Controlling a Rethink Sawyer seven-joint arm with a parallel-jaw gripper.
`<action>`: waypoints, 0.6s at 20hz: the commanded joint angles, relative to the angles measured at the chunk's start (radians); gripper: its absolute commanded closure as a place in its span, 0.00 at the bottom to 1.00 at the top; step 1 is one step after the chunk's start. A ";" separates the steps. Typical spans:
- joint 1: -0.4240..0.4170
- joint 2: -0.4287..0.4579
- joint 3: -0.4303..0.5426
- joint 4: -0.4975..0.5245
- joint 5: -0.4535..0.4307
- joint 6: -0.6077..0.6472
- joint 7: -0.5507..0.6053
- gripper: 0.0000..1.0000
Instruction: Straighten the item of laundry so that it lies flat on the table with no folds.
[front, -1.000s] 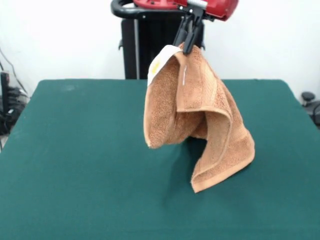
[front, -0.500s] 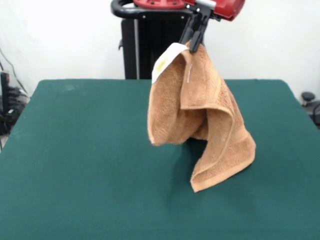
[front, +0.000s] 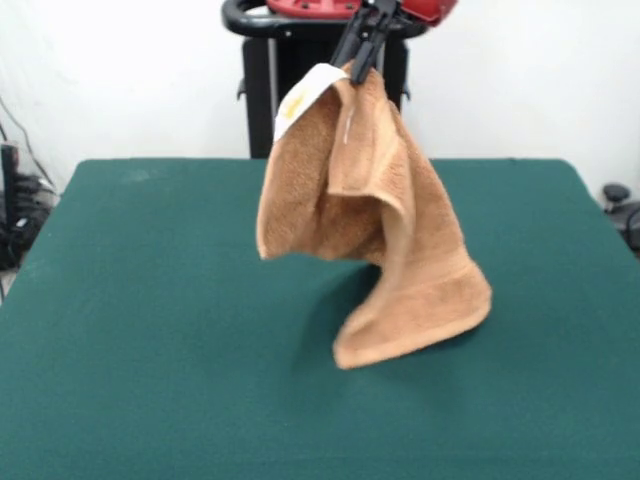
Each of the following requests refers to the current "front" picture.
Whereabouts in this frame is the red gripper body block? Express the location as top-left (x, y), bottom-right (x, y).
top-left (399, 0), bottom-right (461, 26)

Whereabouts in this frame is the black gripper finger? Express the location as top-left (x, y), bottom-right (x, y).
top-left (349, 12), bottom-right (396, 84)
top-left (329, 2), bottom-right (374, 69)

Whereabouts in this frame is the tan terry towel white label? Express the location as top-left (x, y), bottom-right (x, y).
top-left (256, 63), bottom-right (494, 371)

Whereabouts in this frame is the black upright box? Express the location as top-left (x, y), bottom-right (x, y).
top-left (0, 143), bottom-right (22, 221)

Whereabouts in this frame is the dark green table cloth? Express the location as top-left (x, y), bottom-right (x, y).
top-left (0, 158), bottom-right (640, 480)

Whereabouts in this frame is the black robot pedestal with handle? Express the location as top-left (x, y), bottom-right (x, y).
top-left (222, 0), bottom-right (431, 160)

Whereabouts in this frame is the thin grey wall cable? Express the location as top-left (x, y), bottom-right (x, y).
top-left (0, 94), bottom-right (54, 186)

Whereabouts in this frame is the black cable bundle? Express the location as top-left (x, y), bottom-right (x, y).
top-left (0, 172), bottom-right (61, 271)

